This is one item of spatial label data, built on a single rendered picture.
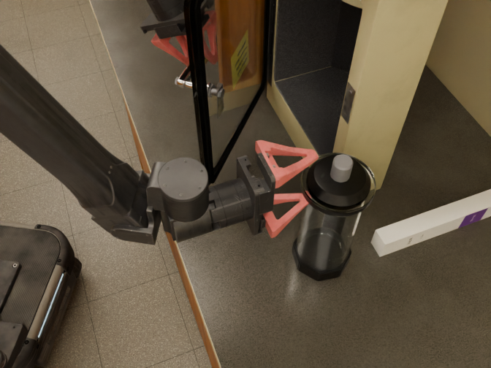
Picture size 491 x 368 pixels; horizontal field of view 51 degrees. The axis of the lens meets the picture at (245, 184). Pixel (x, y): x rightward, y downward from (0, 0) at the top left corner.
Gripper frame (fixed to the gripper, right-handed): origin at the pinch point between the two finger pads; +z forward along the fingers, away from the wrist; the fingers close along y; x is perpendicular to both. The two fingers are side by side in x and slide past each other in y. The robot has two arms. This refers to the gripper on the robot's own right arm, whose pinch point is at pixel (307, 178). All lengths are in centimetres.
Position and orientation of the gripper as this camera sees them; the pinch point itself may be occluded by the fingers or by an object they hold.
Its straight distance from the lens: 71.2
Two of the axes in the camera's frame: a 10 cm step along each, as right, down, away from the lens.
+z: 9.3, -2.9, 2.2
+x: -3.7, -7.4, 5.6
